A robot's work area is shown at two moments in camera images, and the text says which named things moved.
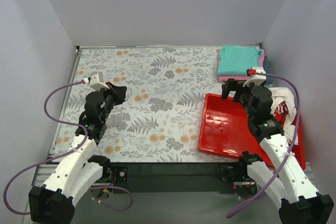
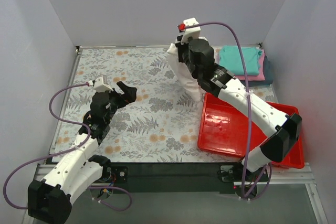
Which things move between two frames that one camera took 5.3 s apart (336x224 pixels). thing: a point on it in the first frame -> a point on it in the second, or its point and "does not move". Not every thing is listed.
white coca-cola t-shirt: (284, 110) -> (189, 78)
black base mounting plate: (175, 177) does not move
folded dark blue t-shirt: (268, 68) does not move
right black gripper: (237, 87) -> (180, 51)
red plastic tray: (224, 129) does not move
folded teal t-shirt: (235, 60) does not move
